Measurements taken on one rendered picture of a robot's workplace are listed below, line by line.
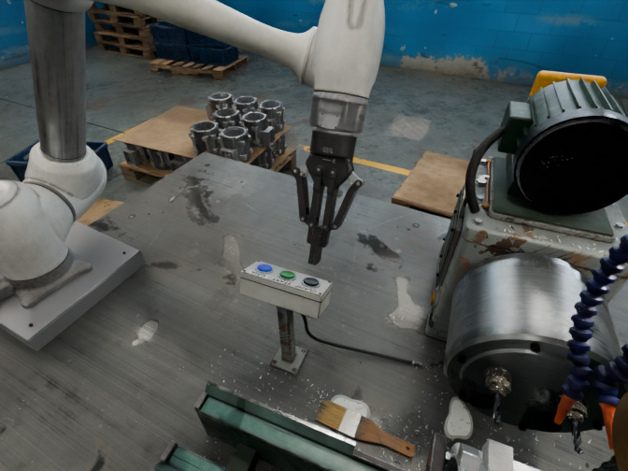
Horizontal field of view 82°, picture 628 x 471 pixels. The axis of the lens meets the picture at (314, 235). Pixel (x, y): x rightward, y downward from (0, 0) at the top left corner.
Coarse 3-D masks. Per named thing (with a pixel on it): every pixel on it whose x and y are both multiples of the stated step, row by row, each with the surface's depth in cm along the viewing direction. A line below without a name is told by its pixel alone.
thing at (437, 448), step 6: (432, 438) 52; (438, 438) 51; (444, 438) 51; (432, 444) 51; (438, 444) 51; (444, 444) 51; (432, 450) 50; (438, 450) 50; (444, 450) 50; (432, 456) 50; (438, 456) 50; (444, 456) 50; (432, 462) 49; (438, 462) 49; (444, 462) 49; (426, 468) 50; (432, 468) 48; (438, 468) 48; (444, 468) 48
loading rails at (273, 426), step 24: (216, 384) 67; (216, 408) 65; (240, 408) 65; (264, 408) 64; (216, 432) 69; (240, 432) 63; (264, 432) 62; (288, 432) 62; (312, 432) 61; (168, 456) 59; (192, 456) 60; (240, 456) 66; (264, 456) 67; (288, 456) 62; (312, 456) 60; (336, 456) 60; (360, 456) 59
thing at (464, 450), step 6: (462, 444) 46; (462, 450) 45; (468, 450) 45; (474, 450) 45; (462, 456) 44; (468, 456) 44; (474, 456) 44; (462, 462) 44; (468, 462) 44; (474, 462) 44; (468, 468) 44; (474, 468) 44
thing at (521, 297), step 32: (512, 256) 64; (544, 256) 62; (480, 288) 61; (512, 288) 57; (544, 288) 55; (576, 288) 55; (480, 320) 56; (512, 320) 52; (544, 320) 51; (608, 320) 54; (448, 352) 59; (480, 352) 55; (512, 352) 52; (544, 352) 50; (608, 352) 48; (480, 384) 59; (512, 384) 56; (544, 384) 53; (512, 416) 61; (544, 416) 57; (576, 416) 50
